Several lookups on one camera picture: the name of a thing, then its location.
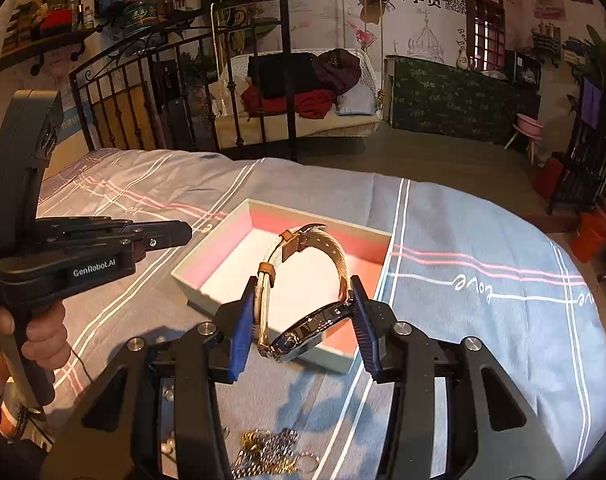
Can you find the green patterned counter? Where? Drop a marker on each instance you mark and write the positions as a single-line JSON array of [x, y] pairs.
[[429, 97]]

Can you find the person's left hand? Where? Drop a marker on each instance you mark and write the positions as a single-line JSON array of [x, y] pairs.
[[47, 340]]

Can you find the dark maroon jacket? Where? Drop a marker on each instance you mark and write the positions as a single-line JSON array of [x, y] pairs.
[[337, 70]]

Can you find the black metal rack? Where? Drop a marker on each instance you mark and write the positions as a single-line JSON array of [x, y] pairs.
[[584, 181]]

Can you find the purple hanging towel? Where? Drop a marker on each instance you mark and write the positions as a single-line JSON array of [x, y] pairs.
[[590, 103]]

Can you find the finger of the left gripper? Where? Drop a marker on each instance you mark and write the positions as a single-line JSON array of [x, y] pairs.
[[153, 224], [145, 242]]

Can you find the black iron bed frame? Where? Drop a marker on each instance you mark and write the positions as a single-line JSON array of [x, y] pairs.
[[150, 90]]

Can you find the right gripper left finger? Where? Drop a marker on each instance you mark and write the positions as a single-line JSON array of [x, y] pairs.
[[114, 432]]

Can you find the light blue pillow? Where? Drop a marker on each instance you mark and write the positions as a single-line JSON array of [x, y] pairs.
[[358, 101]]

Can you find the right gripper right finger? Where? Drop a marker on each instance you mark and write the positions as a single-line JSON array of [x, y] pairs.
[[492, 431]]

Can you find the white wicker swing seat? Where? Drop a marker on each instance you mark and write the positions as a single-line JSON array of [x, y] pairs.
[[241, 115]]

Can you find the red phone booth cabinet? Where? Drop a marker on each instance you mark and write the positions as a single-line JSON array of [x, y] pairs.
[[486, 34]]

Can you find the white stool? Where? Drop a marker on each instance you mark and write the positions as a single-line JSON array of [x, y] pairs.
[[528, 143]]

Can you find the red bin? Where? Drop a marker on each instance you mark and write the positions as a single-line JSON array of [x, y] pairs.
[[547, 177]]

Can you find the wooden wall shelf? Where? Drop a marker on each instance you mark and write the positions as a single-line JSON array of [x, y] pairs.
[[38, 49]]

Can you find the white ceramic vase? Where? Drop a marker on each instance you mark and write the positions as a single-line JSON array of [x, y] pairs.
[[462, 62]]

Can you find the pale green pink-lined box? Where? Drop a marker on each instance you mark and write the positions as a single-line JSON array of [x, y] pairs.
[[217, 270]]

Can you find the orange bucket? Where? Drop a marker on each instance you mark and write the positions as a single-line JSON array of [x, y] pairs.
[[590, 237]]

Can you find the pink basin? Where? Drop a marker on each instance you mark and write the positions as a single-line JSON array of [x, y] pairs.
[[529, 126]]

